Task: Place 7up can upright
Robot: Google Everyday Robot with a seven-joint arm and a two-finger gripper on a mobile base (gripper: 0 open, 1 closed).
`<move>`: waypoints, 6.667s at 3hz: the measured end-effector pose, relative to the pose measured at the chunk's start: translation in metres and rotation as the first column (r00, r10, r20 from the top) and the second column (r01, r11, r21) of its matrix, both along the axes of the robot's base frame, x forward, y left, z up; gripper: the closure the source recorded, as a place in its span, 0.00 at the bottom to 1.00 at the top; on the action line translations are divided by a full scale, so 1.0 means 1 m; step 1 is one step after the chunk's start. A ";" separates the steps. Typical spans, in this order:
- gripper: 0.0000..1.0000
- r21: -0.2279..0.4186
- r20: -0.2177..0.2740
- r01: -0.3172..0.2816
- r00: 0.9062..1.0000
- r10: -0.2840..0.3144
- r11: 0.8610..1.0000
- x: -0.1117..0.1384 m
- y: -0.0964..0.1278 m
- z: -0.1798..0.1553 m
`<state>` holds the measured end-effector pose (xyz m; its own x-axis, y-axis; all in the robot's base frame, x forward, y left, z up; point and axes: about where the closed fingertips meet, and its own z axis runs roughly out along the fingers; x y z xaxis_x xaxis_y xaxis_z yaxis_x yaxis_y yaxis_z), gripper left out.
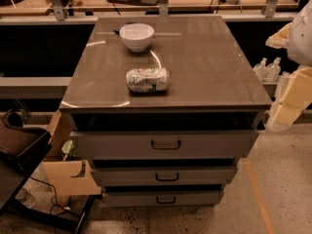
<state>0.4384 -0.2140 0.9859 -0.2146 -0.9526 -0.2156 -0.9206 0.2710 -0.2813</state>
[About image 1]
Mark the white ceramic bowl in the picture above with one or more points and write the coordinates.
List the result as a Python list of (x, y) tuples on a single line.
[(137, 36)]

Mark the cardboard piece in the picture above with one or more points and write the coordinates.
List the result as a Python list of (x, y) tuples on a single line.
[(70, 178)]

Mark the bottom grey drawer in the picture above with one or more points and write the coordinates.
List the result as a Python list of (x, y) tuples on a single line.
[(162, 199)]

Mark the dark brown chair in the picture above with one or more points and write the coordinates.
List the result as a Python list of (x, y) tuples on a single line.
[(21, 151)]

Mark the middle grey drawer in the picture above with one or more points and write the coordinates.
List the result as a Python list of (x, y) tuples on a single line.
[(163, 176)]

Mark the grey drawer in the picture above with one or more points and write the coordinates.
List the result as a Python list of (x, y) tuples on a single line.
[(163, 176), (164, 145), (162, 199)]

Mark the clear plastic bottles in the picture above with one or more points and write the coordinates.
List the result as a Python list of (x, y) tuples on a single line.
[(268, 72)]

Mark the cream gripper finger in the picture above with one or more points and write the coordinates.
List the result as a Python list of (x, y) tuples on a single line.
[(292, 96)]

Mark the grey drawer cabinet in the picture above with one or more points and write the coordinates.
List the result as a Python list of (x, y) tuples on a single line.
[(212, 87)]

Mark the crushed 7up can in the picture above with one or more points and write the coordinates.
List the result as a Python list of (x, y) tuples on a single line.
[(147, 80)]

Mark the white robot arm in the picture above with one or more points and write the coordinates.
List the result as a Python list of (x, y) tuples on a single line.
[(296, 38)]

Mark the top grey drawer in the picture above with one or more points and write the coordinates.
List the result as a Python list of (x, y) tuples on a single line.
[(164, 145)]

